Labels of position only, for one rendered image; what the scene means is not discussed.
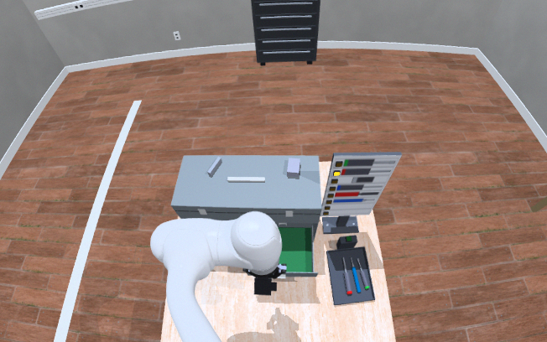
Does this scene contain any hex screwdriver with red band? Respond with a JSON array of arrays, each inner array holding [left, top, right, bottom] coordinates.
[[343, 257, 352, 294]]

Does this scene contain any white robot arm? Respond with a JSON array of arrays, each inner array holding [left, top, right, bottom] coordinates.
[[150, 211, 282, 342]]

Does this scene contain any pale blue block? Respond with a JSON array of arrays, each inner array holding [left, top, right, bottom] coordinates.
[[287, 158, 300, 177]]

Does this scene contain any grey tool chest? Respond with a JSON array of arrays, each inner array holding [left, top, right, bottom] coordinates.
[[171, 155, 322, 279]]

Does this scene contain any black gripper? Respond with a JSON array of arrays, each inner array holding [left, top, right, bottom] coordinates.
[[243, 263, 286, 279]]

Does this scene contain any grey screwdriver with green band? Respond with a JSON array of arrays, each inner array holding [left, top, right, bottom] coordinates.
[[357, 259, 369, 289]]

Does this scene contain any grey rectangular bar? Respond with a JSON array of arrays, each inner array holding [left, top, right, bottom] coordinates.
[[207, 157, 221, 176]]

